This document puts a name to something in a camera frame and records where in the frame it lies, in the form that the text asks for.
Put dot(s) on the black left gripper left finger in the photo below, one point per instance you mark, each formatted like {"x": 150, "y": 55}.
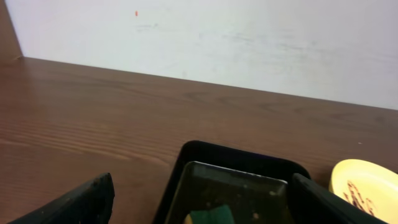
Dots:
{"x": 91, "y": 202}

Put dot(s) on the black rectangular tray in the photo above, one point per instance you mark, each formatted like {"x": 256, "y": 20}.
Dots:
{"x": 208, "y": 176}

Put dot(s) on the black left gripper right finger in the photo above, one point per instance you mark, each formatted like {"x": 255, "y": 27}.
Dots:
{"x": 311, "y": 203}

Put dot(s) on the yellow plate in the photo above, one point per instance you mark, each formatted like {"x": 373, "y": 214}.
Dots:
{"x": 367, "y": 186}

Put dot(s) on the yellow green sponge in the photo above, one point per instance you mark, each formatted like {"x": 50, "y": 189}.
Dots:
{"x": 218, "y": 215}

